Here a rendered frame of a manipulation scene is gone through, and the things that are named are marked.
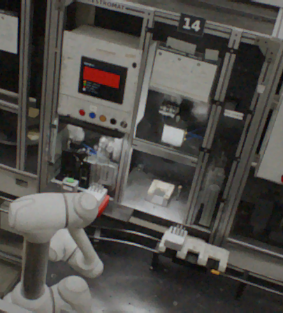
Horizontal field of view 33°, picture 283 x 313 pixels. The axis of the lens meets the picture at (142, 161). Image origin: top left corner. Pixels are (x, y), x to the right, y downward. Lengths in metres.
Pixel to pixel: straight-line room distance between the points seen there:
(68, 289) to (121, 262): 0.62
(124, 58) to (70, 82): 0.34
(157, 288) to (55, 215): 1.07
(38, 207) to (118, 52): 1.00
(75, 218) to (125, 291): 0.93
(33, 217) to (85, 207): 0.18
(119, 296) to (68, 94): 1.09
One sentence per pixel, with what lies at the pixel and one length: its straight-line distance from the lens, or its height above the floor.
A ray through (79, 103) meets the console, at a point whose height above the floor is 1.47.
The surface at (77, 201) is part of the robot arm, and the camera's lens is 1.72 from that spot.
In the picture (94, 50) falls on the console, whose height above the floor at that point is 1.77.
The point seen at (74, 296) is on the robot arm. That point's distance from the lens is 2.19.
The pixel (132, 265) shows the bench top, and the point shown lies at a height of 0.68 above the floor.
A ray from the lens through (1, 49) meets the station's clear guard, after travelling 2.73.
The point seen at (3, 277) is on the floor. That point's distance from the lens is 3.58.
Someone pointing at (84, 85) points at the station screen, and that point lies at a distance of 2.50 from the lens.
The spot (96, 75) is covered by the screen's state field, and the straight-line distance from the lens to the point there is 2.45.
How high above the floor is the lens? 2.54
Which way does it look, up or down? 31 degrees down
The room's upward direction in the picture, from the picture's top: 11 degrees clockwise
